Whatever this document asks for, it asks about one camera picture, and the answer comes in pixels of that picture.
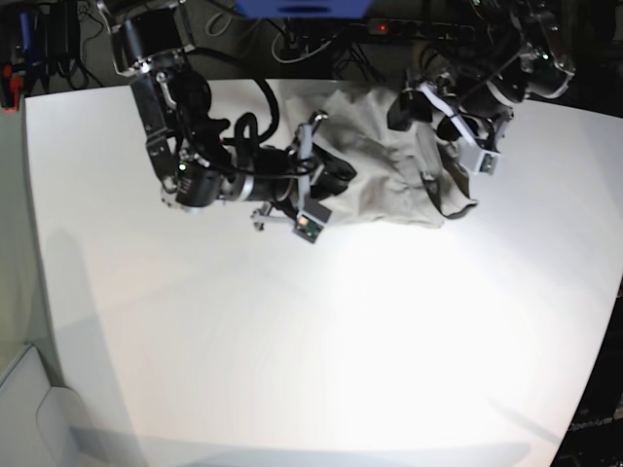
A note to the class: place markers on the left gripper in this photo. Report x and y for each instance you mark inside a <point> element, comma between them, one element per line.
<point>413,107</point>

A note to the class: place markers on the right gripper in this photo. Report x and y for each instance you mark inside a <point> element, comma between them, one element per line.
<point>333,176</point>

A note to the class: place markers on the grey t-shirt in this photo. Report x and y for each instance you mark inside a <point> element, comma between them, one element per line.
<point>406,178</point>

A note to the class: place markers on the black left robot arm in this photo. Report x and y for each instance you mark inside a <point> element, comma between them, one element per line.
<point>468,77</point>

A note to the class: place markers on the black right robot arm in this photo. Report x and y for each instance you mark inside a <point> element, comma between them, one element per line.
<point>199,159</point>

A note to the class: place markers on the black power strip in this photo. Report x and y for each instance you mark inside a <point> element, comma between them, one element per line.
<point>384,31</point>

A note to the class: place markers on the blue box at top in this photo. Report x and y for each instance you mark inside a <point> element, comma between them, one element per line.
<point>304,8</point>

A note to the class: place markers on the red and black clamp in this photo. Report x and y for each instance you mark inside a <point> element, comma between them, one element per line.
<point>12,84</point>

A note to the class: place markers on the grey side table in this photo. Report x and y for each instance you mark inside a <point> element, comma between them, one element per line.
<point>34,428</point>

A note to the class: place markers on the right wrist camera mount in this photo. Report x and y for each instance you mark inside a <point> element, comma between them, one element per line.
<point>310,217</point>

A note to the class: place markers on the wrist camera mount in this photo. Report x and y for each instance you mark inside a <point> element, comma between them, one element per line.
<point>310,217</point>
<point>477,135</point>

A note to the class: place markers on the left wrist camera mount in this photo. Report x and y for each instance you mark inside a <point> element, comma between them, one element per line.
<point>477,135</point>

